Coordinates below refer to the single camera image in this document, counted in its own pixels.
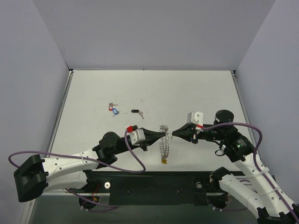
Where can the silver key black tag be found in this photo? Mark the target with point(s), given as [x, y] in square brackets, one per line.
[140, 113]

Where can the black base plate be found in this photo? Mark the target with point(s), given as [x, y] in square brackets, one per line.
[153, 188]

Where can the red tag key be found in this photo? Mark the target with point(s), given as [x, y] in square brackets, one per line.
[111, 106]

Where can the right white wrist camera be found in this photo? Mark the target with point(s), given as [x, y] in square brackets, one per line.
[196, 118]

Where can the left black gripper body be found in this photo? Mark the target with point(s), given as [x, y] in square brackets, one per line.
[143, 145]

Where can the aluminium frame rail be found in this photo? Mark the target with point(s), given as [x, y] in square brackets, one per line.
[61, 191]

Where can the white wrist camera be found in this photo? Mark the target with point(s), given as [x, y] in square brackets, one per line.
[136, 135]
[196, 118]

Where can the blue tag key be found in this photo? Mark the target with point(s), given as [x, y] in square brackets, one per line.
[115, 112]

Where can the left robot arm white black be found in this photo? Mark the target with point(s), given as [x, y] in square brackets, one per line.
[37, 175]

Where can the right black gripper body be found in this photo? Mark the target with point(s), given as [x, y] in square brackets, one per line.
[193, 134]

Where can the round metal keyring disc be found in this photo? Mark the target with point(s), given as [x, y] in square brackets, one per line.
[164, 142]

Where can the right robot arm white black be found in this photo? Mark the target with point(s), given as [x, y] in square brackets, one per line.
[239, 142]

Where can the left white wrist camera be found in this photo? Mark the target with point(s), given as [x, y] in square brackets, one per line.
[136, 135]

